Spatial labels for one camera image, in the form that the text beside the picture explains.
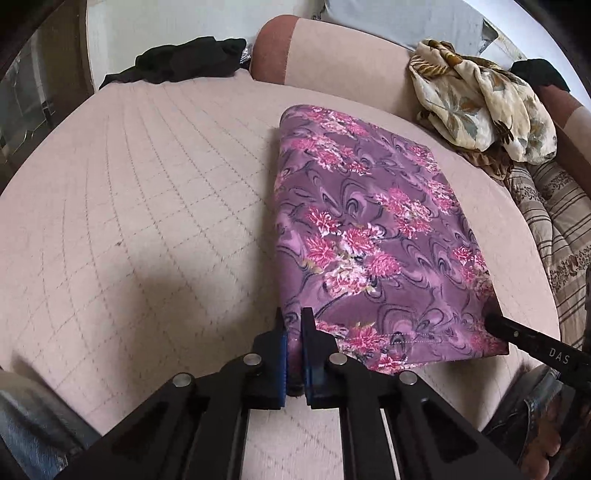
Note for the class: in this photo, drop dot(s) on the grey pillow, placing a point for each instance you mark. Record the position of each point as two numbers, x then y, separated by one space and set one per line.
407 23

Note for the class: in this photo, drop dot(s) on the beige floral blanket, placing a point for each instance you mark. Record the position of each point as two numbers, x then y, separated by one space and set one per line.
475 104

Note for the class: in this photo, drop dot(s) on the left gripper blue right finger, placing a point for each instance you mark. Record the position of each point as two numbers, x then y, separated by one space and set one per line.
316 347

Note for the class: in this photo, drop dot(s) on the pink quilted mattress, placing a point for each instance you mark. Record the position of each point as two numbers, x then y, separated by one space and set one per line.
137 239

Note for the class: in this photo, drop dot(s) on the pink bolster cushion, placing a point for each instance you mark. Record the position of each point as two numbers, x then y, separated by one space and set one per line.
297 59

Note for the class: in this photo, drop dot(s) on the black garment on headboard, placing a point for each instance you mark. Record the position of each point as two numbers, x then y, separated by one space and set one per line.
539 73

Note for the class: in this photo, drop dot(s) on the person's right hand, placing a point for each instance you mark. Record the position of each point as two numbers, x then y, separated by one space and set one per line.
535 463

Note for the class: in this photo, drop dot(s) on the striped brown pillow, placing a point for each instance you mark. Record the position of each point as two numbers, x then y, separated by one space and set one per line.
557 212

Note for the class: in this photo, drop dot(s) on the wooden glass door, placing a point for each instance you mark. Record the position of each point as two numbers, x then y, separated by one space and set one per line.
45 73

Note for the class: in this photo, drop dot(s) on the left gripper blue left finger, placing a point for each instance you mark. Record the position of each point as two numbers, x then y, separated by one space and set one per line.
269 387

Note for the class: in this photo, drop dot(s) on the purple floral shirt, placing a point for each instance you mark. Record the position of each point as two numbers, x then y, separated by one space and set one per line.
372 238

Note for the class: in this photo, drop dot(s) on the black cloth on bed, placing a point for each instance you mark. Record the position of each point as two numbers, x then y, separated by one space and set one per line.
201 57

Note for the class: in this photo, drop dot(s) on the pink brown headboard cushion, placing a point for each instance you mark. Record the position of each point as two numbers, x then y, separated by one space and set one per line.
573 126

